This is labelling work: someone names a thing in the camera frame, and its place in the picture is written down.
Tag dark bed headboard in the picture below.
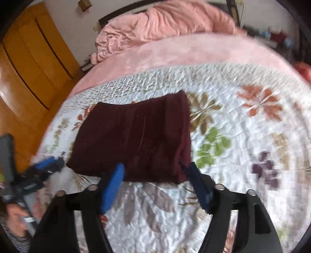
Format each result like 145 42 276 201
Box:
98 0 242 28

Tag pink plush blanket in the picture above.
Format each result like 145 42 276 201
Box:
70 33 299 98

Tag maroon pants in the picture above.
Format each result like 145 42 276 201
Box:
66 90 192 184

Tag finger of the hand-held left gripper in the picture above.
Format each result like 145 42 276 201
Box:
45 158 66 176
32 156 56 174

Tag person's left forearm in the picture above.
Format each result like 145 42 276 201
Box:
0 219 33 253

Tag floral quilt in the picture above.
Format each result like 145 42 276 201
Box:
36 62 311 253

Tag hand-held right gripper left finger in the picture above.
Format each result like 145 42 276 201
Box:
29 163 126 253

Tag pink duvet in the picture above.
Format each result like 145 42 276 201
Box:
90 4 241 66

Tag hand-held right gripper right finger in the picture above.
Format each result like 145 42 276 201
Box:
187 162 283 253

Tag red cloth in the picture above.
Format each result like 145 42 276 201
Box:
294 61 311 84

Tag wooden wardrobe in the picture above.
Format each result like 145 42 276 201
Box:
0 2 84 171

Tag person's left hand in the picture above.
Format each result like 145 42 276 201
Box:
5 204 33 238

